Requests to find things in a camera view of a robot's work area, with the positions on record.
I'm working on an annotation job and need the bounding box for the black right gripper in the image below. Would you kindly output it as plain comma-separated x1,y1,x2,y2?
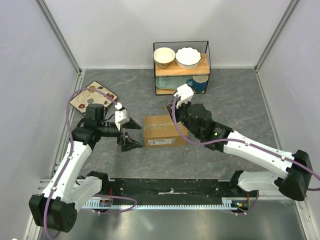
166,97,201,139

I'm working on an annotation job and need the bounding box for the brown cardboard express box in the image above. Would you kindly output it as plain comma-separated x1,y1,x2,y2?
143,115,187,148

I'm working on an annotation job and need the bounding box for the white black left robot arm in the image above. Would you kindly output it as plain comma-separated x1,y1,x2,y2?
28,103,142,233

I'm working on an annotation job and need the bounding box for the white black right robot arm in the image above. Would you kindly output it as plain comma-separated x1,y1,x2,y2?
166,102,313,201

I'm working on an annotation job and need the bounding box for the pale green rectangular plate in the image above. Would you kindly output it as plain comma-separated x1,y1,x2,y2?
155,76,192,90

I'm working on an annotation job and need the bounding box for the blue mug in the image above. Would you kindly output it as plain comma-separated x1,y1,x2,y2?
186,75,209,93

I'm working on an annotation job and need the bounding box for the white scalloped bowl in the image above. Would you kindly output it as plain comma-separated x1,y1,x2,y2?
175,47,202,70

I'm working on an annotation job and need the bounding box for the floral square coaster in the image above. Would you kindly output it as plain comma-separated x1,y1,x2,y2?
70,81,118,115

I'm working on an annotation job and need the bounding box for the cream ceramic bowl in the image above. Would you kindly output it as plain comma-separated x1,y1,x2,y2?
153,47,176,68

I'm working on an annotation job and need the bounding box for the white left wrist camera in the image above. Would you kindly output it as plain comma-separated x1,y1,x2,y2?
114,102,131,132

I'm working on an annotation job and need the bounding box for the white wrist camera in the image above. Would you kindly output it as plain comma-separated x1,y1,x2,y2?
173,83,194,109
114,102,131,132

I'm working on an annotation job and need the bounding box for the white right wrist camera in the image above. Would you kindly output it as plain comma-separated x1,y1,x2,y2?
173,83,194,109

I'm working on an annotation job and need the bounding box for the black wire wooden shelf rack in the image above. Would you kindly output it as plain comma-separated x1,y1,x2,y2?
153,40,211,96

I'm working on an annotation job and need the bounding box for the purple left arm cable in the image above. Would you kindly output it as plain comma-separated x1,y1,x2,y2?
43,87,138,238

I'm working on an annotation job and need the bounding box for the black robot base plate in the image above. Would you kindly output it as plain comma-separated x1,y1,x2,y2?
99,178,258,205

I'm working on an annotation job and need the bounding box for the grey slotted cable duct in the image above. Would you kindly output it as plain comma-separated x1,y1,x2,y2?
82,197,248,211

